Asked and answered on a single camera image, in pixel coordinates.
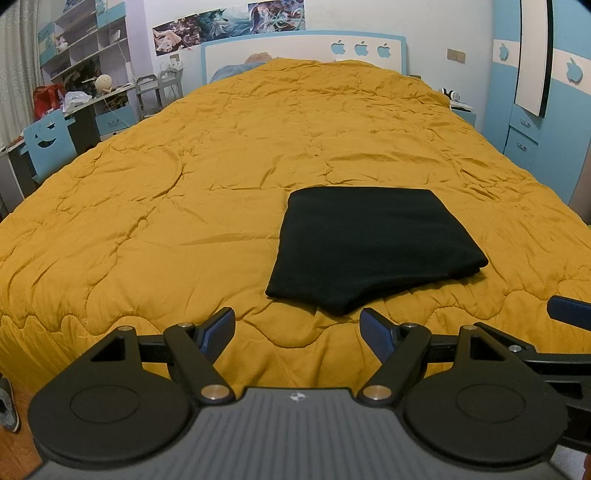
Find grey shoe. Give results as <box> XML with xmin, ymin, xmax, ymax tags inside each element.
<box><xmin>0</xmin><ymin>376</ymin><xmax>22</xmax><ymax>433</ymax></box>

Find grey chair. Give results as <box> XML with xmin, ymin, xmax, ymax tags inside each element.
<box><xmin>157</xmin><ymin>65</ymin><xmax>186</xmax><ymax>101</ymax></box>
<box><xmin>136</xmin><ymin>74</ymin><xmax>163</xmax><ymax>121</ymax></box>

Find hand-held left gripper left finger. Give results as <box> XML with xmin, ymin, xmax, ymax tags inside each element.
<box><xmin>88</xmin><ymin>306</ymin><xmax>237</xmax><ymax>405</ymax></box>

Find white panel with black edge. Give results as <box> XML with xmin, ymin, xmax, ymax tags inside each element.
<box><xmin>513</xmin><ymin>0</ymin><xmax>554</xmax><ymax>117</ymax></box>

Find patterned curtain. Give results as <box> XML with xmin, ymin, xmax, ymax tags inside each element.
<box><xmin>0</xmin><ymin>9</ymin><xmax>43</xmax><ymax>149</ymax></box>

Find wall poster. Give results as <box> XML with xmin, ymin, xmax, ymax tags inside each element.
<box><xmin>152</xmin><ymin>0</ymin><xmax>307</xmax><ymax>57</ymax></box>

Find yellow quilt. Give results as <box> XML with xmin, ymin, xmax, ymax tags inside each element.
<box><xmin>0</xmin><ymin>58</ymin><xmax>591</xmax><ymax>393</ymax></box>

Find white and blue headboard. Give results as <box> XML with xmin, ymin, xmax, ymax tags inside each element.
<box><xmin>201</xmin><ymin>30</ymin><xmax>408</xmax><ymax>86</ymax></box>

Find white plastic bag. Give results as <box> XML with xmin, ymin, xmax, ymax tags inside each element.
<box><xmin>62</xmin><ymin>90</ymin><xmax>92</xmax><ymax>110</ymax></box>

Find blue and white nightstand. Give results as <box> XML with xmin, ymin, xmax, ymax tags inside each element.
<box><xmin>450</xmin><ymin>102</ymin><xmax>478</xmax><ymax>129</ymax></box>

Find black pants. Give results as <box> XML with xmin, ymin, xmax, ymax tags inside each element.
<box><xmin>265</xmin><ymin>186</ymin><xmax>489</xmax><ymax>317</ymax></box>

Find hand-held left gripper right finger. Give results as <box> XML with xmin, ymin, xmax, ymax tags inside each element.
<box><xmin>359</xmin><ymin>307</ymin><xmax>508</xmax><ymax>403</ymax></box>

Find white bookshelf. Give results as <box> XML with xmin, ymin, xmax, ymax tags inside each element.
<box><xmin>39</xmin><ymin>0</ymin><xmax>136</xmax><ymax>89</ymax></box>

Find blue chair with face cutouts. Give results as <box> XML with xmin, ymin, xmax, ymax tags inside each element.
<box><xmin>23</xmin><ymin>110</ymin><xmax>78</xmax><ymax>184</ymax></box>

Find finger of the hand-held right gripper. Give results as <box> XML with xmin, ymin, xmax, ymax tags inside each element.
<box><xmin>475</xmin><ymin>322</ymin><xmax>591</xmax><ymax>372</ymax></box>
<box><xmin>547</xmin><ymin>296</ymin><xmax>591</xmax><ymax>333</ymax></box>

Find desk with blue drawer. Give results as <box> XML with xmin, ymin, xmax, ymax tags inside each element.
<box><xmin>0</xmin><ymin>83</ymin><xmax>140</xmax><ymax>199</ymax></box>

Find blue wardrobe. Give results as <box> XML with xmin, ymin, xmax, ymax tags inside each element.
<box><xmin>492</xmin><ymin>0</ymin><xmax>591</xmax><ymax>209</ymax></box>

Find red bag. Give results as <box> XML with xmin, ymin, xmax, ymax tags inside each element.
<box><xmin>33</xmin><ymin>84</ymin><xmax>66</xmax><ymax>117</ymax></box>

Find blue printed pillow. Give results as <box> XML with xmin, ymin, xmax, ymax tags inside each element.
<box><xmin>207</xmin><ymin>51</ymin><xmax>274</xmax><ymax>85</ymax></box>

